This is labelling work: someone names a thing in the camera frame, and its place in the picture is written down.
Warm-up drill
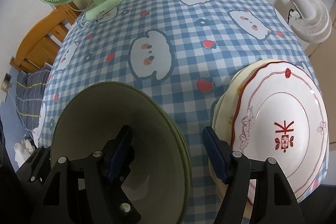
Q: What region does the white floor fan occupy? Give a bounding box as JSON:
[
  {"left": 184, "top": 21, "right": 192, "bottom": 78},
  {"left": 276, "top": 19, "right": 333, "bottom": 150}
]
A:
[{"left": 289, "top": 0, "right": 332, "bottom": 43}]

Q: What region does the black fan power cable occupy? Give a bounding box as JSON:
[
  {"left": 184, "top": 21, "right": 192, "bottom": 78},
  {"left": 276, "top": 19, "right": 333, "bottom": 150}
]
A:
[{"left": 287, "top": 7, "right": 300, "bottom": 27}]

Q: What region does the cream plate gold rim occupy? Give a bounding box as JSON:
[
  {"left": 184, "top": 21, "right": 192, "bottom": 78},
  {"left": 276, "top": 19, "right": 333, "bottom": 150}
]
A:
[{"left": 209, "top": 59, "right": 280, "bottom": 223}]

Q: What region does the white plate red floral rim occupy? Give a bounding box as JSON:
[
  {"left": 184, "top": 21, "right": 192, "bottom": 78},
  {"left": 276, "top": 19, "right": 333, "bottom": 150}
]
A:
[{"left": 231, "top": 61, "right": 328, "bottom": 202}]

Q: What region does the blue checkered tablecloth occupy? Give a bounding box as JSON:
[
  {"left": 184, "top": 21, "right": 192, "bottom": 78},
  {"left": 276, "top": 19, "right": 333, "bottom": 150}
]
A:
[{"left": 38, "top": 0, "right": 315, "bottom": 223}]

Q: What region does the grey plaid pillow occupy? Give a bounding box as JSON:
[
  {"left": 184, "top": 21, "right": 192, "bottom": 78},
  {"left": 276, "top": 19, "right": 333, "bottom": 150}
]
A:
[{"left": 15, "top": 67, "right": 51, "bottom": 131}]

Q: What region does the wall power socket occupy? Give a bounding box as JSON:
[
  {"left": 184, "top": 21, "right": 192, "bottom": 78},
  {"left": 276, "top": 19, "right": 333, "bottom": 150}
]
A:
[{"left": 1, "top": 73, "right": 12, "bottom": 93}]

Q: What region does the white green fan cable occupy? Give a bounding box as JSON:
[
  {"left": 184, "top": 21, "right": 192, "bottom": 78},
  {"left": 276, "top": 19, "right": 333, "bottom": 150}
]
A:
[{"left": 67, "top": 0, "right": 96, "bottom": 28}]

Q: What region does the large floral ceramic bowl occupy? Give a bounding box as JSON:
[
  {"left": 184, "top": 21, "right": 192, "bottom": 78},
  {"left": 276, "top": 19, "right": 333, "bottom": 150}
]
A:
[{"left": 45, "top": 82, "right": 191, "bottom": 223}]

